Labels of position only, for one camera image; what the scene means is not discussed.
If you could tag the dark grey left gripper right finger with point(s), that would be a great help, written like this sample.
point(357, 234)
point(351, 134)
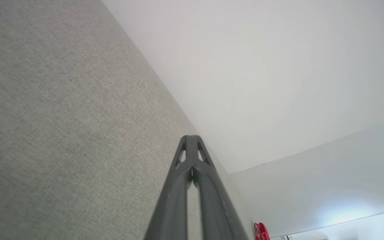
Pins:
point(217, 206)

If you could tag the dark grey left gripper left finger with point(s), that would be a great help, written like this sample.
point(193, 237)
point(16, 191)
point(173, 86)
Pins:
point(172, 200)

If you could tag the red garment with white stripes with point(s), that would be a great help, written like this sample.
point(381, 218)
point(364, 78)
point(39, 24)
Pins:
point(262, 232)

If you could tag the grey fabric sofa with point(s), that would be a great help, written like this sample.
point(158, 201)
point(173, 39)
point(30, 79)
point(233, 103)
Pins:
point(72, 133)

